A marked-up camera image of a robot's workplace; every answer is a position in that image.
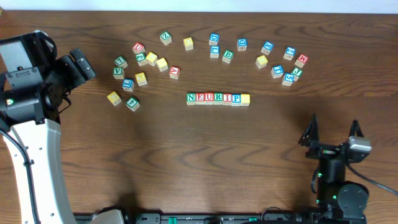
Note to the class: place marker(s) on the red u block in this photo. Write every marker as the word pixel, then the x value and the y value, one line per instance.
pixel 209 98
pixel 138 48

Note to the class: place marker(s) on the green L block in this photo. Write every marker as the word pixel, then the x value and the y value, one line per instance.
pixel 120 61

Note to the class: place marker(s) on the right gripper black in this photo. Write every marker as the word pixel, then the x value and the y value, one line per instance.
pixel 328 151

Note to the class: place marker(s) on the green R block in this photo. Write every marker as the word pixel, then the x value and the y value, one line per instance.
pixel 218 98

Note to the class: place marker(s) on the blue d block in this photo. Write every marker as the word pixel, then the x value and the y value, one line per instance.
pixel 242 44
pixel 214 39

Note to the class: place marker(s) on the green V block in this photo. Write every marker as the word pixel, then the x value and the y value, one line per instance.
pixel 118 73

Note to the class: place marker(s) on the green J block right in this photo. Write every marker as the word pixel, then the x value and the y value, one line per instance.
pixel 296 72

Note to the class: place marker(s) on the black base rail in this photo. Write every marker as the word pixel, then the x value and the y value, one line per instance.
pixel 156 218

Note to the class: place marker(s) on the blue Z block right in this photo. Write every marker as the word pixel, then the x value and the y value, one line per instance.
pixel 289 53

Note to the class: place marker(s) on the blue P block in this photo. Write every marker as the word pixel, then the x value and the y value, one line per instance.
pixel 236 100

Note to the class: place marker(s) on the blue l block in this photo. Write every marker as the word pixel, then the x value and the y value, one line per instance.
pixel 128 84
pixel 214 51

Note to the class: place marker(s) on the red M block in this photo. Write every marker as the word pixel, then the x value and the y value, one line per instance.
pixel 301 60

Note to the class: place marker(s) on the green j block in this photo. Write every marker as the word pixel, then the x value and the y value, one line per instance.
pixel 141 59
pixel 296 72

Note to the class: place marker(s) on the blue L block centre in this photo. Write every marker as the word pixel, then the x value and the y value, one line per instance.
pixel 214 51

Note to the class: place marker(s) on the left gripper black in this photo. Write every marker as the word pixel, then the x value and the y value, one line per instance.
pixel 76 66

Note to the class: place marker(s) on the red A block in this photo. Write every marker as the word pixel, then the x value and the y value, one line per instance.
pixel 174 72

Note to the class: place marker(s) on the yellow O block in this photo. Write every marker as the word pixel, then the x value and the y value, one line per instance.
pixel 188 43

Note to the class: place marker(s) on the green 4 block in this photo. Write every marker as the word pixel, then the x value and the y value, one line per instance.
pixel 132 104

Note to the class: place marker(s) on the green J block left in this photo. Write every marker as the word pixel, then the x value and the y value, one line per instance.
pixel 141 59

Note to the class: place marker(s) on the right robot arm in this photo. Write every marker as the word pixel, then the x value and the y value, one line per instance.
pixel 338 200

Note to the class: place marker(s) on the green Z block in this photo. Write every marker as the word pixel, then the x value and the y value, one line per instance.
pixel 166 38

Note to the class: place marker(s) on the red I block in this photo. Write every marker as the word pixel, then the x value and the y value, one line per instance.
pixel 227 99

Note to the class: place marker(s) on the green B block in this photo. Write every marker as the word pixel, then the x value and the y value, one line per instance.
pixel 228 56

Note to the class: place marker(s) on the blue L block left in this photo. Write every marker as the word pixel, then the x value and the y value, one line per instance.
pixel 128 84

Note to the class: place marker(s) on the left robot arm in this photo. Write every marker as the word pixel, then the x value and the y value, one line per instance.
pixel 43 198

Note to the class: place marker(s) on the yellow block beside R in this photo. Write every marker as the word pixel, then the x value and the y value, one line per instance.
pixel 162 64

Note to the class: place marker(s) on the blue D block right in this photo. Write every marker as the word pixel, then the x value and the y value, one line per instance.
pixel 242 44

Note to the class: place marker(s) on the red E block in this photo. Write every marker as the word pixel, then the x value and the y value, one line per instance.
pixel 199 98

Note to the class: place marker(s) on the blue D block upper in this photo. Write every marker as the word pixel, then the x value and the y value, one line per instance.
pixel 214 39

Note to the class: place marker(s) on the blue X block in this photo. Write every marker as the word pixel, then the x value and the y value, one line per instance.
pixel 267 48

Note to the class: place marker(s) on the blue S block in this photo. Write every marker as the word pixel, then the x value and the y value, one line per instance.
pixel 288 79

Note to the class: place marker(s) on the green N block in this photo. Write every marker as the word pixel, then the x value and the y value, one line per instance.
pixel 191 98

